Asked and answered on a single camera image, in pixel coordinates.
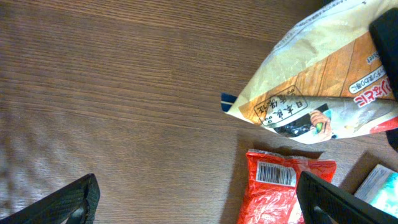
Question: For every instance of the teal tissue packet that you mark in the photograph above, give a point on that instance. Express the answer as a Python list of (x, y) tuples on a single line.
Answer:
[(379, 189)]

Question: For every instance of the yellow wet wipes pack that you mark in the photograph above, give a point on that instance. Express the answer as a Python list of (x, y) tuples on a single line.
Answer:
[(323, 80)]

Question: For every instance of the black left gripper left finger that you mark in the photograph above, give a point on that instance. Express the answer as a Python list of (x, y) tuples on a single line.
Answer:
[(75, 203)]

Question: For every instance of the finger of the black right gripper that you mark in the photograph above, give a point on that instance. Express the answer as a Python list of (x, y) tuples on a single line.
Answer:
[(383, 31)]

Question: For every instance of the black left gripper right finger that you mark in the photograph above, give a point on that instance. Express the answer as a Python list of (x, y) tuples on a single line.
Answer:
[(322, 202)]

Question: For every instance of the red snack packet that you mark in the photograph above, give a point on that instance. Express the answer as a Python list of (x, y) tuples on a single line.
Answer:
[(270, 196)]

